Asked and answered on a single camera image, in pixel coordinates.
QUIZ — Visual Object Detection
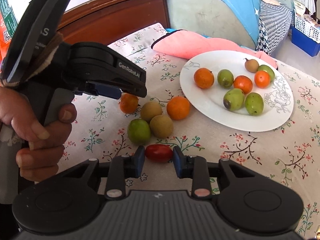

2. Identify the blue plastic bin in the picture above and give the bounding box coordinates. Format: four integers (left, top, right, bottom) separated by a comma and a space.
292, 27, 319, 57

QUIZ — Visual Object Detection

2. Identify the green fruit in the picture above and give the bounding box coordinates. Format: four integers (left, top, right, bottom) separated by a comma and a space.
223, 88, 245, 111
258, 64, 275, 82
127, 119, 151, 145
217, 69, 234, 89
245, 92, 264, 116

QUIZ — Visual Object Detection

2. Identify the person left hand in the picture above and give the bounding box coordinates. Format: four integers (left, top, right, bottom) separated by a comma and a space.
1, 87, 77, 182

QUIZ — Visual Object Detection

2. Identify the dark wooden cabinet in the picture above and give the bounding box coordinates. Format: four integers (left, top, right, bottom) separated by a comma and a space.
57, 0, 170, 45

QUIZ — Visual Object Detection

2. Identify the brown kiwi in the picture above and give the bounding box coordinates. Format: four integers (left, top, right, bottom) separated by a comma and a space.
150, 115, 174, 139
245, 58, 259, 73

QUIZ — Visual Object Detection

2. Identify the white plastic basket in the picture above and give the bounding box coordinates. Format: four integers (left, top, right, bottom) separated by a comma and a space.
294, 14, 319, 43

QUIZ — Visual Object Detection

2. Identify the pink folded towel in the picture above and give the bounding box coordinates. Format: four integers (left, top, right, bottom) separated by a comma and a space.
151, 30, 278, 69

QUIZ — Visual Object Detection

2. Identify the orange white box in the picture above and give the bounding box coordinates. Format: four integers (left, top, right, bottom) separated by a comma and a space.
0, 14, 11, 60

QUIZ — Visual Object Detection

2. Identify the brown kiwi hidden small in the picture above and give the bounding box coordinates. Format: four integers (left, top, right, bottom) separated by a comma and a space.
140, 101, 163, 122

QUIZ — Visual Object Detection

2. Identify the houndstooth sofa cover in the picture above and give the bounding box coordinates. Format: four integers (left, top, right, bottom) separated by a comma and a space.
255, 1, 294, 55

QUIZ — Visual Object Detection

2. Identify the white ceramic plate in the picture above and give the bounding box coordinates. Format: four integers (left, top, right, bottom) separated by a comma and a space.
180, 50, 295, 132

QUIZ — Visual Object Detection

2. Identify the red cherry tomato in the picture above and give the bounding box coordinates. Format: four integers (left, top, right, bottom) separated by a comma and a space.
145, 144, 173, 163

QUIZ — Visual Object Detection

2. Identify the green fruit bottom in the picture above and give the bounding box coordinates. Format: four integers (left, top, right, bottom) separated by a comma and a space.
258, 64, 275, 82

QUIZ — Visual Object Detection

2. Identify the large orange top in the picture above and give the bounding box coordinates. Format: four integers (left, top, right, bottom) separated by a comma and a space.
119, 93, 139, 114

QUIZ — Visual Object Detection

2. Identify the small orange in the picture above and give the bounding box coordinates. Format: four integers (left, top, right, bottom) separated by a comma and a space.
167, 96, 190, 120

